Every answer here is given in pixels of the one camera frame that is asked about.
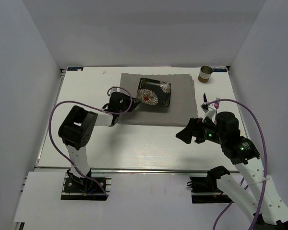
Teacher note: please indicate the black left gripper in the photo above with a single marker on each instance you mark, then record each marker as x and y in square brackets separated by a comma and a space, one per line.
[135, 103]

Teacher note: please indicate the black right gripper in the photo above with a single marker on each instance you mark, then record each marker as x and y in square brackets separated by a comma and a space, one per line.
[194, 128]

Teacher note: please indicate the black floral square plate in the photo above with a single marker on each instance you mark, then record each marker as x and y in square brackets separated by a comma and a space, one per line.
[154, 92]

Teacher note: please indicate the grey cloth placemat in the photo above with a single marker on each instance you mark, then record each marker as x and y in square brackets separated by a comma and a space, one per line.
[182, 105]

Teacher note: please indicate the pink plastic fork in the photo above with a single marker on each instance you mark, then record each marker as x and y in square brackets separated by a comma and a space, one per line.
[216, 105]

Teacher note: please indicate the metal cup with brown band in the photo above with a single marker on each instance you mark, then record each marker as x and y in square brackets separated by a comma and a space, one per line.
[205, 74]

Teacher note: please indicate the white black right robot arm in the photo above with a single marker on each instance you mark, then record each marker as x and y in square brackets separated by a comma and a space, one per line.
[263, 206]

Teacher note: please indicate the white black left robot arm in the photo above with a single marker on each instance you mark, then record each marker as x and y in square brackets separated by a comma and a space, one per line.
[77, 128]

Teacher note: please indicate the blue label sticker right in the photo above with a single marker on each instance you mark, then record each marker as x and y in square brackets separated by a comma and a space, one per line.
[219, 69]

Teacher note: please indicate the blue label sticker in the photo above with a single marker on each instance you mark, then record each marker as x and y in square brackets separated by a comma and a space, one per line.
[75, 69]
[219, 69]

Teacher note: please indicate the blue label sticker left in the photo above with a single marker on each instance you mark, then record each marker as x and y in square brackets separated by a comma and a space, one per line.
[75, 69]

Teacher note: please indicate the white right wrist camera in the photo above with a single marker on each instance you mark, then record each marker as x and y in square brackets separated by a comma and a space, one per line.
[209, 112]

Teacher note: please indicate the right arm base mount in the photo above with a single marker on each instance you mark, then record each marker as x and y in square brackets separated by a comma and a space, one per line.
[203, 192]

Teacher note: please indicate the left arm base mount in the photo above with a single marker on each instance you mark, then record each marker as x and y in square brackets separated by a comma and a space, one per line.
[76, 188]

